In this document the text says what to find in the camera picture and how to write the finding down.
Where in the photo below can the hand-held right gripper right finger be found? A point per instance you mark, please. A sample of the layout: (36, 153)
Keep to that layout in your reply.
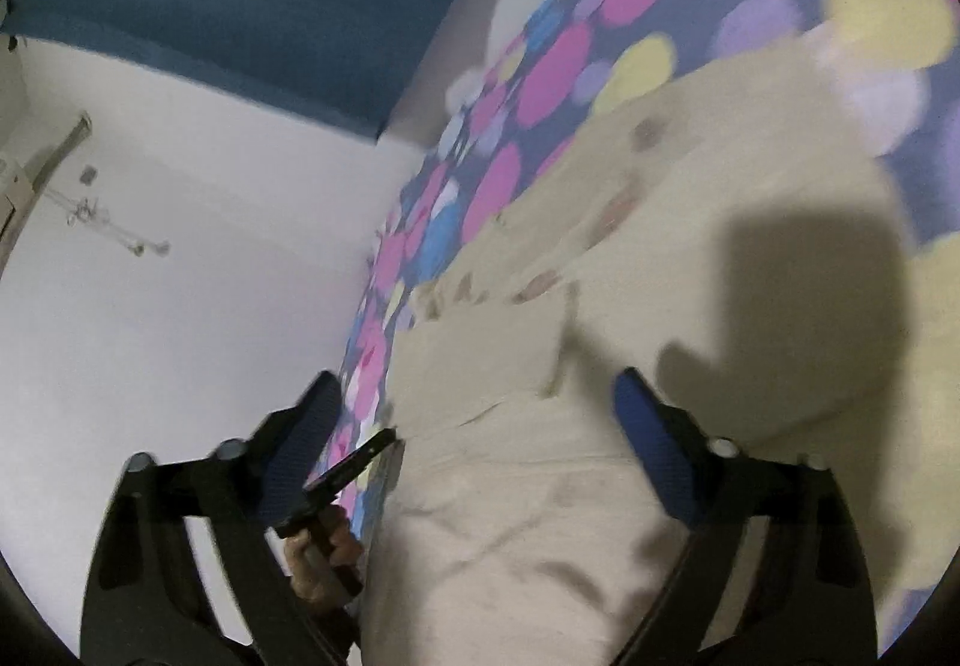
(654, 445)

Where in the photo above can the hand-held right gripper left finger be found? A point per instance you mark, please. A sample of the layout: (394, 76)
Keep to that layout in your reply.
(300, 448)

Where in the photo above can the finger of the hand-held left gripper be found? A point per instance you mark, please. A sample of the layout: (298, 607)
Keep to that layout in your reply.
(349, 471)

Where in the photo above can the beige garment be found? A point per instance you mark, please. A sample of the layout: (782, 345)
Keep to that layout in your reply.
(525, 523)

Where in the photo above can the person's left hand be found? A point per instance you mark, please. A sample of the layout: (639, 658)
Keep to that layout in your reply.
(304, 567)

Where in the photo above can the small grey socket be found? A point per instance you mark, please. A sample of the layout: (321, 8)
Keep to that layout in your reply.
(88, 174)

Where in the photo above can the metal strip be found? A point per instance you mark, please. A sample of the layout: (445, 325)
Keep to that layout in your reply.
(64, 145)

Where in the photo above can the cardboard box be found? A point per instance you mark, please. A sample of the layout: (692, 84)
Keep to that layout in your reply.
(11, 193)

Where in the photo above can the colourful dotted blanket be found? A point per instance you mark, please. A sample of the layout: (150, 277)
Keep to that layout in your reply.
(562, 66)

